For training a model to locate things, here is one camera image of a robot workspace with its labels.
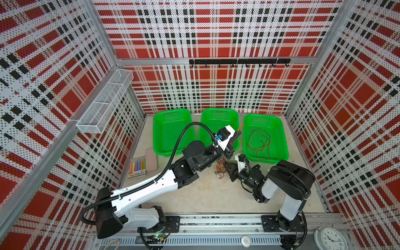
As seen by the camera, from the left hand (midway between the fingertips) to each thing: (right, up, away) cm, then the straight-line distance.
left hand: (241, 131), depth 58 cm
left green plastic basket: (-44, +4, +58) cm, 73 cm away
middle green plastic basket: (-7, +9, +61) cm, 62 cm away
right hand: (-3, -18, +28) cm, 34 cm away
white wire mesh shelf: (-80, +8, +33) cm, 86 cm away
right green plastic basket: (+26, -7, +48) cm, 55 cm away
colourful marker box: (-56, -22, +35) cm, 69 cm away
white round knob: (+4, -50, +11) cm, 51 cm away
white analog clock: (+40, -47, +9) cm, 62 cm away
